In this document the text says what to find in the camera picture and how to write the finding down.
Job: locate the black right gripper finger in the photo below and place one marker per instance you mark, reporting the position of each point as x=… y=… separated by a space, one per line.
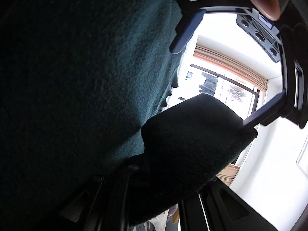
x=217 y=207

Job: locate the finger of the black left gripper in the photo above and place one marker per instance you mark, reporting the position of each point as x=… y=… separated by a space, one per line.
x=185 y=30
x=270 y=108

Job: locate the beige curtain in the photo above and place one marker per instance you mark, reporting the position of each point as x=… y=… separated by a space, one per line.
x=232 y=66

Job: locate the black framed window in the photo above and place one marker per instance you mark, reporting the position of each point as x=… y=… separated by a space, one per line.
x=236 y=93

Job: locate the dark green fleece cloth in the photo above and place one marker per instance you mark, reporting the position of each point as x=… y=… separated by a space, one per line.
x=85 y=134

